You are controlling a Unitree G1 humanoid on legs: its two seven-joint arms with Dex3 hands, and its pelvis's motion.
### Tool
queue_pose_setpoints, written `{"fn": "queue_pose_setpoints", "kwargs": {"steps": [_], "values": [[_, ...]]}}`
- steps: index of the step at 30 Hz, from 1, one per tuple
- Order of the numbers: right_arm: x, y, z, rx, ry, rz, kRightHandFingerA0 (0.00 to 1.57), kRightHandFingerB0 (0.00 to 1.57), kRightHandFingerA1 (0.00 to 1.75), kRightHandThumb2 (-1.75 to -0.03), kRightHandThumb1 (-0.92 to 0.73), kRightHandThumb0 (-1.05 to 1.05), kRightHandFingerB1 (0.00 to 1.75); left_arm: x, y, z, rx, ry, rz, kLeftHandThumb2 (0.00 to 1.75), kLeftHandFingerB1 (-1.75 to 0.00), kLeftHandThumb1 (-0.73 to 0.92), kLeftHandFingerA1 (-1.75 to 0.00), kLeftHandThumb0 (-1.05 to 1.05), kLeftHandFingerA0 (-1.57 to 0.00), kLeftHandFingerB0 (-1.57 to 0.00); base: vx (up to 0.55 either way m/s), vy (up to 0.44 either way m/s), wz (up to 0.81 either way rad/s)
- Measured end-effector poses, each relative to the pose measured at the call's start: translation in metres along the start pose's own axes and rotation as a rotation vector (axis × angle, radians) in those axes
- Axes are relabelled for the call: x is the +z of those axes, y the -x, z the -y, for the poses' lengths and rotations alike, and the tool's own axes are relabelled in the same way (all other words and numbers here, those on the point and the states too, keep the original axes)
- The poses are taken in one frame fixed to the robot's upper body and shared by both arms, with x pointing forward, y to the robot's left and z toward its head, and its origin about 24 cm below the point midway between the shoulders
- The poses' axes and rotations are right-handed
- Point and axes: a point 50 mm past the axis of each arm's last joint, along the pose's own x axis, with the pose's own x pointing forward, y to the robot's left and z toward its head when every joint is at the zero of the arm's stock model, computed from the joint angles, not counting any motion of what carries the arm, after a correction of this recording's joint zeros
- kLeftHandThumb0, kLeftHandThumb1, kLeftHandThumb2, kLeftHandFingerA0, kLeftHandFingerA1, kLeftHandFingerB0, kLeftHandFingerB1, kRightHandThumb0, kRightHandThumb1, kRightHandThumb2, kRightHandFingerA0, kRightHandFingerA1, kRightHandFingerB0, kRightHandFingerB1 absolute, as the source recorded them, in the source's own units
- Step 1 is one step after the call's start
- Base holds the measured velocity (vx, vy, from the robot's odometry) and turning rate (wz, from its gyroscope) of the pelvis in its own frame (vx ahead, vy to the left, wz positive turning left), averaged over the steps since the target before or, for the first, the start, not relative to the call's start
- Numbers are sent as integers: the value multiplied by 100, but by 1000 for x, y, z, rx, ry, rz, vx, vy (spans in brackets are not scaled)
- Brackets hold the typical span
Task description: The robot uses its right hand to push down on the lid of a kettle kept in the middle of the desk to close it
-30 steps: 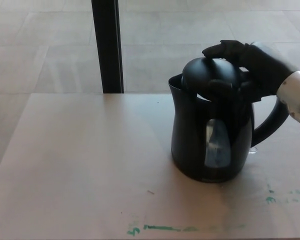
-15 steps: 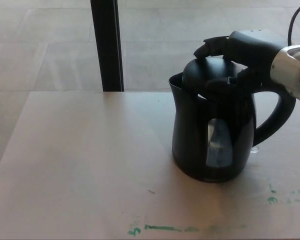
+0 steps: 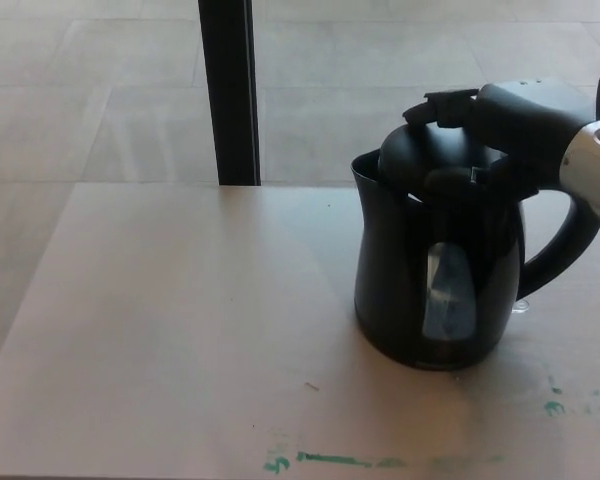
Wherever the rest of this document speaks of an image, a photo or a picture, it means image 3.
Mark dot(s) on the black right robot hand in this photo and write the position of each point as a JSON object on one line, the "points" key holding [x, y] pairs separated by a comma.
{"points": [[520, 120]]}

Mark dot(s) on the black electric kettle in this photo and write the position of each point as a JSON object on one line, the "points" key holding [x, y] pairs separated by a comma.
{"points": [[395, 280]]}

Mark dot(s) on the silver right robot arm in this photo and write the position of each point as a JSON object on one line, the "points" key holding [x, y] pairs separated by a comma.
{"points": [[597, 165]]}

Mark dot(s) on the black vertical post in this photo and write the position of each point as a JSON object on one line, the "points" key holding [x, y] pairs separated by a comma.
{"points": [[230, 95]]}

